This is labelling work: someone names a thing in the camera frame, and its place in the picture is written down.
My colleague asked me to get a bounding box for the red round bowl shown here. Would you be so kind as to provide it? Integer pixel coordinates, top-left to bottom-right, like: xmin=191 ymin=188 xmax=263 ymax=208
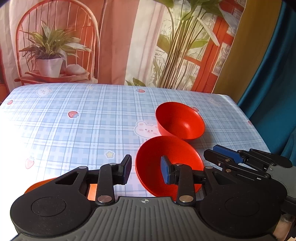
xmin=135 ymin=136 xmax=204 ymax=201
xmin=155 ymin=102 xmax=205 ymax=142

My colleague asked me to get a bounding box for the orange square bowl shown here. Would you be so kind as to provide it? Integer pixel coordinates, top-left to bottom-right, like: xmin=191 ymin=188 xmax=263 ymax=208
xmin=23 ymin=177 xmax=98 ymax=202

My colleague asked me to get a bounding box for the person right hand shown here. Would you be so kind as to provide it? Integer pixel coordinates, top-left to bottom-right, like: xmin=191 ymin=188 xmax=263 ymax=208
xmin=273 ymin=213 xmax=295 ymax=241

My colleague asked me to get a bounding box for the teal curtain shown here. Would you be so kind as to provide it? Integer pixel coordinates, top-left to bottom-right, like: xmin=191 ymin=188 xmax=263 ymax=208
xmin=238 ymin=1 xmax=295 ymax=163

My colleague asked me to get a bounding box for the blue plaid tablecloth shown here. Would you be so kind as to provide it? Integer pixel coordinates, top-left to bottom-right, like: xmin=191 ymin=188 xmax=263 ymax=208
xmin=0 ymin=82 xmax=271 ymax=200

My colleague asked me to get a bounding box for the printed room scene backdrop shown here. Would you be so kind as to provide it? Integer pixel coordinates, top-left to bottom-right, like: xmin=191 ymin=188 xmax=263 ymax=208
xmin=1 ymin=1 xmax=246 ymax=97

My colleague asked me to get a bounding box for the yellow wooden panel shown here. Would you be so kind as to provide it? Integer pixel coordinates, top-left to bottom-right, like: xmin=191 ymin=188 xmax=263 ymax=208
xmin=212 ymin=1 xmax=282 ymax=102

